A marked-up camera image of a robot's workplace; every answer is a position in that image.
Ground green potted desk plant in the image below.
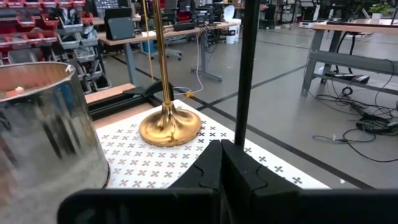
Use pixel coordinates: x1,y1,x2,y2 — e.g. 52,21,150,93
368,1,391,21

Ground black aluminium frame rail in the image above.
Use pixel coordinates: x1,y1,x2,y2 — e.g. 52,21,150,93
86,80,167,121

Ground silver scented candle tin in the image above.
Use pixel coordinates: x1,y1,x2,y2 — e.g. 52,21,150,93
0,61,111,224

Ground tall black candlestick holder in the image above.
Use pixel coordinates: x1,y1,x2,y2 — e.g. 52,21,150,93
233,0,261,149

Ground grey office chair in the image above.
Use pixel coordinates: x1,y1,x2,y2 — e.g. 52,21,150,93
163,0,184,62

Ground white hanging cable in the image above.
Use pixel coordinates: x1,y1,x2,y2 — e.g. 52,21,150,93
173,32,205,96

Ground white plastic bucket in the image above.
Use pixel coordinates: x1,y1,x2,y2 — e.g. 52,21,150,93
223,4,243,45

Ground red bin storage rack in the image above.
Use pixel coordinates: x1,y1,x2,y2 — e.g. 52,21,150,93
0,0,113,94

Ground wooden desk grey legs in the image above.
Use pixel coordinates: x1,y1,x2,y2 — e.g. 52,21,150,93
97,21,239,85

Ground wooden desk grey frame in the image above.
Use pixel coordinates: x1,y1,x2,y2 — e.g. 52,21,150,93
300,17,398,98

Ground yellow hanging cable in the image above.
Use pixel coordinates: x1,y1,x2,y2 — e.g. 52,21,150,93
142,0,155,83

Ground black equipment case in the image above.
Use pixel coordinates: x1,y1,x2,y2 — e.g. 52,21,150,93
103,7,137,42

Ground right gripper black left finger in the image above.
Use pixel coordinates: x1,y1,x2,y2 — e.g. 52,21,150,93
169,139,223,191

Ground white perforated shelf riser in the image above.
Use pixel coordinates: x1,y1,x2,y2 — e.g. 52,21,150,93
95,99,331,190

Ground black floor cable bundle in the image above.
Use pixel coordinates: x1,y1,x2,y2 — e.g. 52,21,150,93
312,88,398,164

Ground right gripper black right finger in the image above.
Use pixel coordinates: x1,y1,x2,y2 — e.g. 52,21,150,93
221,139,302,192

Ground black power strip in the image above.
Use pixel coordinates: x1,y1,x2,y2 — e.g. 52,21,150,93
324,71,371,85

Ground tall brass candlestick holder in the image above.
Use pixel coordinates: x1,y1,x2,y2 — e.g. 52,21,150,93
138,0,203,148

